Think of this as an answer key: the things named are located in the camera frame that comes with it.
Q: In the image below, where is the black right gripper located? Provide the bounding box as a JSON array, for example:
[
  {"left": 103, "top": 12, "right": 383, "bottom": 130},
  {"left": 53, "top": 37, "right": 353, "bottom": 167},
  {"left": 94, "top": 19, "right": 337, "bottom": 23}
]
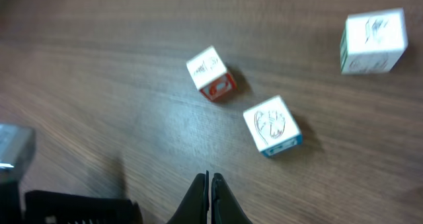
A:
[{"left": 1, "top": 182, "right": 142, "bottom": 223}]

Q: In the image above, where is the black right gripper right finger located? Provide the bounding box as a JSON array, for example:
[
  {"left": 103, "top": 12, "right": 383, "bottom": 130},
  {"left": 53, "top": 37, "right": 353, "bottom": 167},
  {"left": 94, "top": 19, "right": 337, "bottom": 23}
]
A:
[{"left": 211, "top": 173, "right": 252, "bottom": 224}]

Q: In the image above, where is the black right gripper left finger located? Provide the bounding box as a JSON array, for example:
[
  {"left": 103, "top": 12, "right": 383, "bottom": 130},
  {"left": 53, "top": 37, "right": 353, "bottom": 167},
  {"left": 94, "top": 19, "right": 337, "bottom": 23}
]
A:
[{"left": 167, "top": 171, "right": 210, "bottom": 224}]

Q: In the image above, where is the blue letter P yarn block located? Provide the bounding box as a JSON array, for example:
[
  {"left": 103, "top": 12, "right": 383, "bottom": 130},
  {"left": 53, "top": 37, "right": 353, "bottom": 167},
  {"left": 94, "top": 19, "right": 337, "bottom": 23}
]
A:
[{"left": 243, "top": 95, "right": 303, "bottom": 157}]

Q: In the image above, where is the yellow letter C block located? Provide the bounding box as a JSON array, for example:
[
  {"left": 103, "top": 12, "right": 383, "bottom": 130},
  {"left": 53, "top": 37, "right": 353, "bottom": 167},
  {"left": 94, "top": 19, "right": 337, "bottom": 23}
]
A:
[{"left": 186, "top": 46, "right": 237, "bottom": 102}]

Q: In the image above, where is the letter A soccer block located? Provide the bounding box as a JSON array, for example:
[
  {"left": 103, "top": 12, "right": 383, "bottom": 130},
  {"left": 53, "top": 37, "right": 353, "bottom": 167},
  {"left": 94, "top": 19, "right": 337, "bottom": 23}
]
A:
[{"left": 340, "top": 8, "right": 408, "bottom": 75}]

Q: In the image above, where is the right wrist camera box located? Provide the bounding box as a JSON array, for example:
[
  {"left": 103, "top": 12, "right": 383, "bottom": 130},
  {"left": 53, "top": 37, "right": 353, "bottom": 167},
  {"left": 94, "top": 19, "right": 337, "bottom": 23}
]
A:
[{"left": 1, "top": 124, "right": 36, "bottom": 183}]

